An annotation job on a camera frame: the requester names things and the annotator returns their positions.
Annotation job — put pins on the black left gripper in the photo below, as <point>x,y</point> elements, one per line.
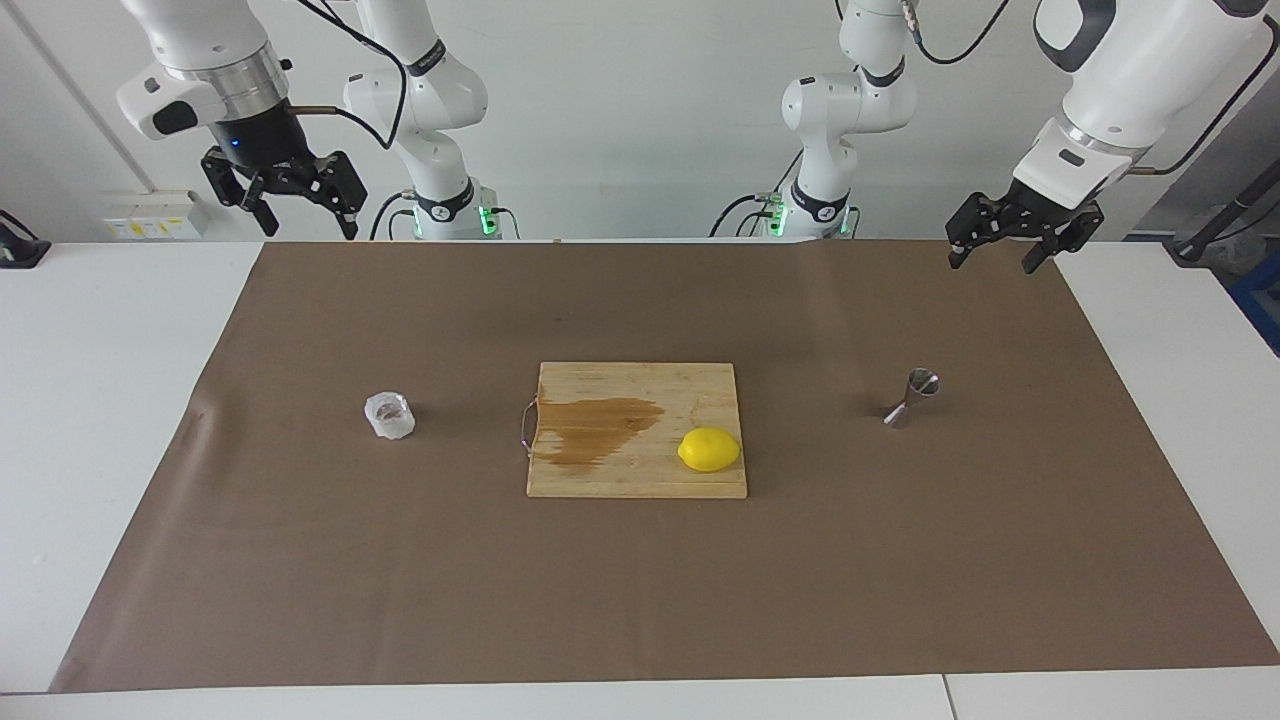
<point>1030,215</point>

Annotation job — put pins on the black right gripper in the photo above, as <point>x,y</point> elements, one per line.
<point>260,140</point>

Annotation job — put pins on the steel double jigger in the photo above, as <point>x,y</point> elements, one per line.
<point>912,395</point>

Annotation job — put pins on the small clear plastic cup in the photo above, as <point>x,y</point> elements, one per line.
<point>390,418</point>

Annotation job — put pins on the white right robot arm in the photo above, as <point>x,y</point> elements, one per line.
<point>420,100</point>

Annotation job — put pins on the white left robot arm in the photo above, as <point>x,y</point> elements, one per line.
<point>850,100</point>

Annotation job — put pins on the black stand pole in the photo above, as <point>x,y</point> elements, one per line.
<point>1200,240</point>

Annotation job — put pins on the blue crate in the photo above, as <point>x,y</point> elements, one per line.
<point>1262,300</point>

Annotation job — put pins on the black table clamp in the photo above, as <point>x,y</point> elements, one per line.
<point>18,250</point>

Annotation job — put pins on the brown paper table mat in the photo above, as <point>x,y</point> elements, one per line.
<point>300,550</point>

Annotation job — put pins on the yellow lemon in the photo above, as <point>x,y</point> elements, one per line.
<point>709,450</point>

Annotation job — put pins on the wooden cutting board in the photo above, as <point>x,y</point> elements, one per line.
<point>640,470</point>

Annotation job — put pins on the white wall socket box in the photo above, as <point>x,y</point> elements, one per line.
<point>150,215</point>

